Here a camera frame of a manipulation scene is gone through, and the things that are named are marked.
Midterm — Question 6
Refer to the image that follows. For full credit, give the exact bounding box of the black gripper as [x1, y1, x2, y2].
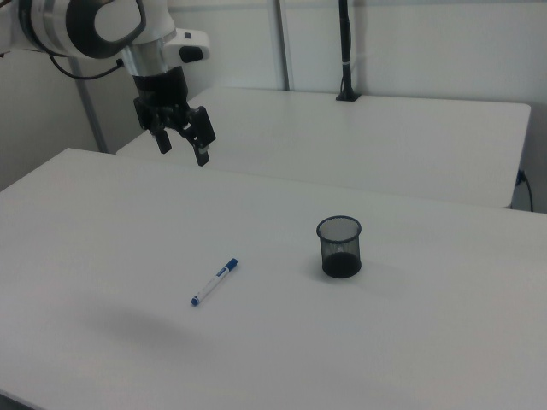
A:
[131, 67, 217, 167]

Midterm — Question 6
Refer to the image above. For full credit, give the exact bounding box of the blue and white marker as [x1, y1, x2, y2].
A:
[190, 257, 239, 308]

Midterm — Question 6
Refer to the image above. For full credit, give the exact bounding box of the white background table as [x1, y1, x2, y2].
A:
[115, 86, 532, 210]

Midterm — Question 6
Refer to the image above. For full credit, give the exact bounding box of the black clamped stand pole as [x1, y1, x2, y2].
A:
[334, 0, 362, 103]

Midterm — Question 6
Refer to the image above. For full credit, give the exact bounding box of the black mesh pen cup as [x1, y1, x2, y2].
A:
[315, 215, 363, 279]

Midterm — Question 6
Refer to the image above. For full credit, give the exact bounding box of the grey metal partition post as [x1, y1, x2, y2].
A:
[68, 55, 109, 154]
[271, 0, 297, 91]

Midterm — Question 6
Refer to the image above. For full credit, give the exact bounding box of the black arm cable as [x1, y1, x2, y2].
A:
[44, 50, 126, 81]

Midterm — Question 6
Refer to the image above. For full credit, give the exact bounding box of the black power cable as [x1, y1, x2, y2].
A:
[515, 169, 535, 212]

